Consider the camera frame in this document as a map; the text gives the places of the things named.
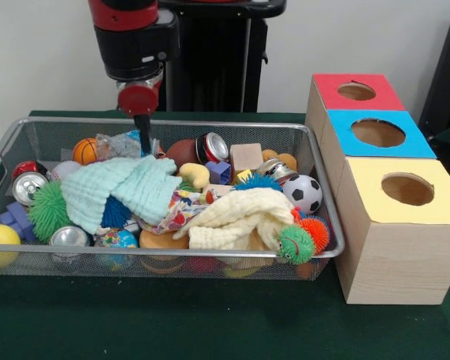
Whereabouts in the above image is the blue globe ball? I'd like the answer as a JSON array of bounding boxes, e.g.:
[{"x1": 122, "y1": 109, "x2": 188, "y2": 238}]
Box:
[{"x1": 94, "y1": 228, "x2": 139, "y2": 249}]

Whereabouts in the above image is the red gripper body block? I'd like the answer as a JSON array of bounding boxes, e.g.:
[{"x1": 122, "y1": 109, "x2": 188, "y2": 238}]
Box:
[{"x1": 116, "y1": 74, "x2": 164, "y2": 119}]

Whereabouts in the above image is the clear blue plastic packet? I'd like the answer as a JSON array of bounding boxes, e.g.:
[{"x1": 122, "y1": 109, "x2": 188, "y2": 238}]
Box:
[{"x1": 95, "y1": 129, "x2": 162, "y2": 161}]

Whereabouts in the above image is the cream waffle cloth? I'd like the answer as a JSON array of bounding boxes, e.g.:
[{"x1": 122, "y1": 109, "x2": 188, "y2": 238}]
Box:
[{"x1": 172, "y1": 187, "x2": 297, "y2": 251}]

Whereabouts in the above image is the large blue spiky ball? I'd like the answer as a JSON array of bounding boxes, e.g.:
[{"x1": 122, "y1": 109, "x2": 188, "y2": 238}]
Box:
[{"x1": 232, "y1": 172, "x2": 285, "y2": 193}]

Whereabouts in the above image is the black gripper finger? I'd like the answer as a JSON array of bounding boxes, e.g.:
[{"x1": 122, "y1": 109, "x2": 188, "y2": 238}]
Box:
[{"x1": 133, "y1": 114, "x2": 153, "y2": 155}]

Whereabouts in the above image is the mint green waffle cloth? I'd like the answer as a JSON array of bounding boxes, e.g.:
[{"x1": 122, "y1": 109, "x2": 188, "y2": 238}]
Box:
[{"x1": 61, "y1": 155, "x2": 183, "y2": 236}]

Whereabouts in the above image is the black chair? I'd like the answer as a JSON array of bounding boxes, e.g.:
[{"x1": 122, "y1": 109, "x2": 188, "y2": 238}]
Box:
[{"x1": 418, "y1": 5, "x2": 450, "y2": 142}]

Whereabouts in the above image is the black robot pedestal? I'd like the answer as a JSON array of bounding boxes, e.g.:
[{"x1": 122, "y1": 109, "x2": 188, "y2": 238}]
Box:
[{"x1": 157, "y1": 0, "x2": 288, "y2": 113}]

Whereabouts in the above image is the yellow smiley ball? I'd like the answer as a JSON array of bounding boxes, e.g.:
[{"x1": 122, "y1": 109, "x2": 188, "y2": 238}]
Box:
[{"x1": 0, "y1": 223, "x2": 23, "y2": 269}]

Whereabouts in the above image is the shallow clear mesh bin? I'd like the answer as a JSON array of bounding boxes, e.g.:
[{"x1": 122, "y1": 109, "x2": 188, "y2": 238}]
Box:
[{"x1": 0, "y1": 116, "x2": 347, "y2": 281}]

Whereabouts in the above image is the small soccer ball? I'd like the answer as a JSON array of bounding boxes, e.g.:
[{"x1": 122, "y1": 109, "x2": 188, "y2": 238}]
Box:
[{"x1": 283, "y1": 174, "x2": 323, "y2": 217}]

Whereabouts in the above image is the plain wooden cube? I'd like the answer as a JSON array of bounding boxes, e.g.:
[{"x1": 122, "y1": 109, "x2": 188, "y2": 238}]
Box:
[{"x1": 202, "y1": 182, "x2": 236, "y2": 197}]

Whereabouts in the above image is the colourful polka dot cloth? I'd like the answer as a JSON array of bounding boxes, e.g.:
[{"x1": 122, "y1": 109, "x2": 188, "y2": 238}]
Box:
[{"x1": 136, "y1": 187, "x2": 226, "y2": 234}]

